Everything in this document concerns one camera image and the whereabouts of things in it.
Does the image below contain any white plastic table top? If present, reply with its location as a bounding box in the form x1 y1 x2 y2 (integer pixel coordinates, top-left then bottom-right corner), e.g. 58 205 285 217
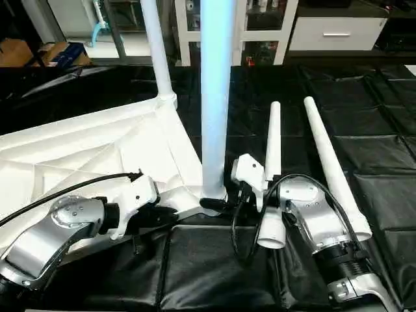
0 94 228 262

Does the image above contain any white plastic table leg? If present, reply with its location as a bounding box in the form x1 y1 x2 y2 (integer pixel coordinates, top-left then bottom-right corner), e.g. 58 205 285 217
199 0 237 200
256 101 288 250
303 96 374 242
139 0 177 106

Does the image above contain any black work mat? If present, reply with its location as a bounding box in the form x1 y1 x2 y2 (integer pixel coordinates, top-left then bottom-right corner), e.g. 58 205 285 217
0 64 416 312

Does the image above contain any white drawer cabinet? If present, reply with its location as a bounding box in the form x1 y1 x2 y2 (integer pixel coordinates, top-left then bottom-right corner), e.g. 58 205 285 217
287 16 389 53
174 0 300 67

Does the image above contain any small blue box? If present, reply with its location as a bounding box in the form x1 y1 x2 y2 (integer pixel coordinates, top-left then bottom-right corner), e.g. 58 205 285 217
43 42 89 68

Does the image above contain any light blue hanger hook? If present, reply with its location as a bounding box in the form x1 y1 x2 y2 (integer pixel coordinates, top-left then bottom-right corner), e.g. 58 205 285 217
90 0 111 47

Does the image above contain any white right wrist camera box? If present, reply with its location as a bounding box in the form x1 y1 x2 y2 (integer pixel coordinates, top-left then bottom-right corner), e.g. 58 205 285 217
230 153 267 213

